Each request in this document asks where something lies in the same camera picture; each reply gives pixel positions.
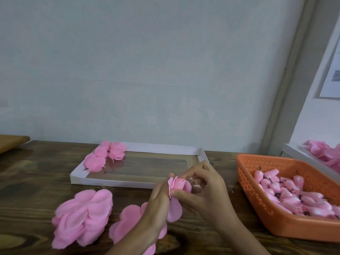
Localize pink petal sheet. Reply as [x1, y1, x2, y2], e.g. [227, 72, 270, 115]
[166, 176, 193, 223]

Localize group of finished pink roses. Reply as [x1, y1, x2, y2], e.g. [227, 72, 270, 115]
[83, 140, 127, 172]

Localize white shallow tray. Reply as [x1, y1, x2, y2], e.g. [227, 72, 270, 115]
[70, 142, 209, 189]

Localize person's right forearm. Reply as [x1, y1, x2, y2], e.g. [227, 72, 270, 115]
[215, 217, 271, 255]

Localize pink rose buds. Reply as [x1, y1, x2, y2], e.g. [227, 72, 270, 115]
[253, 168, 340, 219]

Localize person's left hand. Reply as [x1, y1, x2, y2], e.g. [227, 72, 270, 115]
[139, 174, 175, 238]

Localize person's left forearm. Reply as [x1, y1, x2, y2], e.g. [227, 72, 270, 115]
[106, 225, 159, 255]

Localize orange plastic basket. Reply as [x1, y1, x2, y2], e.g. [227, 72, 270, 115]
[235, 154, 340, 243]

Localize white paper notice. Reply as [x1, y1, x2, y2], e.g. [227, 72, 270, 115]
[319, 40, 340, 99]

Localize grey door frame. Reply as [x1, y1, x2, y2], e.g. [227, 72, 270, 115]
[260, 0, 340, 156]

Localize stack of pink petals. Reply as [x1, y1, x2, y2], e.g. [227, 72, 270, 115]
[108, 202, 168, 255]
[51, 189, 114, 250]

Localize person's right hand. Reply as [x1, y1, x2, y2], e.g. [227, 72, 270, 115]
[170, 160, 238, 231]

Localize pile of pink petals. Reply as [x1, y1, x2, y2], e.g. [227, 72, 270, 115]
[303, 140, 340, 174]

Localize pink petal flower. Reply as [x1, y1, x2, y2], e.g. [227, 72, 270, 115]
[109, 148, 127, 161]

